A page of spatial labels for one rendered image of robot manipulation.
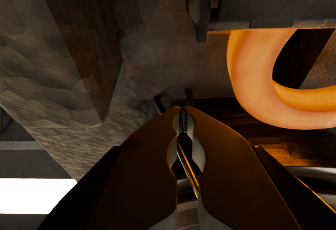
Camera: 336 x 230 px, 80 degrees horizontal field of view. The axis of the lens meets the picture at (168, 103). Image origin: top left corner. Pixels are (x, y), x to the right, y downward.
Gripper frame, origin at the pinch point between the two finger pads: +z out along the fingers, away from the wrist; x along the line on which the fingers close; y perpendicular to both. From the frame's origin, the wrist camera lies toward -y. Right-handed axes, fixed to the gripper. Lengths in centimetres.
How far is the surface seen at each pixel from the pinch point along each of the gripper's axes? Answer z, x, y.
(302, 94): 8.3, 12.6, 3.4
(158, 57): 13.1, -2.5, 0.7
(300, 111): 6.4, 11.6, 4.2
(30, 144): 384, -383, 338
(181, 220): 7.5, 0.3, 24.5
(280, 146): 9.7, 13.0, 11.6
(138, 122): 24.5, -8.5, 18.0
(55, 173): 487, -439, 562
